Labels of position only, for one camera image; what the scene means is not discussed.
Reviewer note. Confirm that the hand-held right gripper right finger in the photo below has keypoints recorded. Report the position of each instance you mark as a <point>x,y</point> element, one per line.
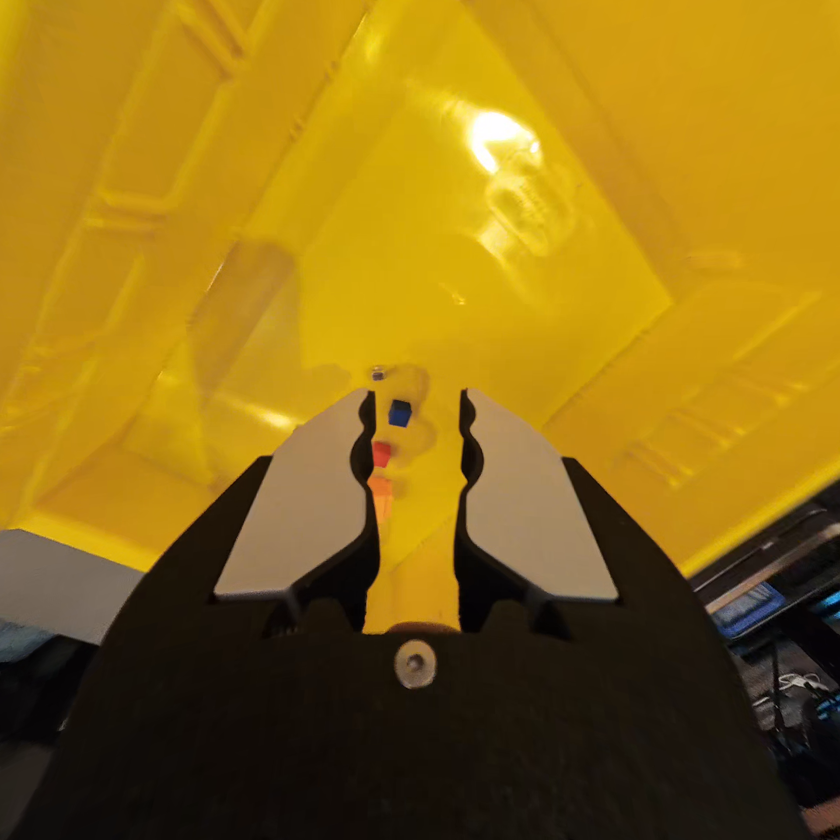
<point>535,518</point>

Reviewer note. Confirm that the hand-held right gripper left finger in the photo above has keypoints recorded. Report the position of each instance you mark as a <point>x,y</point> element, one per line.
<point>302,518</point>

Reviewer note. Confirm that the small orange cube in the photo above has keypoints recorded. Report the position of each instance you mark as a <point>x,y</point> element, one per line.
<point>382,499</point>

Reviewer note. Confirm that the small red cube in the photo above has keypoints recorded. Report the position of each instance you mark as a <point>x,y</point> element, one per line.
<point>382,454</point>

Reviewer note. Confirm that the small blue cube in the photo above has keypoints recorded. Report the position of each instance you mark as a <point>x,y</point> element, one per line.
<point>400,414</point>

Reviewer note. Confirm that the yellow plastic bin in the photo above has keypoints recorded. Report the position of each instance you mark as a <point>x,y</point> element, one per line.
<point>525,328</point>

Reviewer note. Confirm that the blue screen device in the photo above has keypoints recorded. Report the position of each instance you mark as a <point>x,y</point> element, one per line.
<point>748,610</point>

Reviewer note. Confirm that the dark equipment pile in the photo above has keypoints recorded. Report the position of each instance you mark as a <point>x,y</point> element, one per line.
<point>807,754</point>

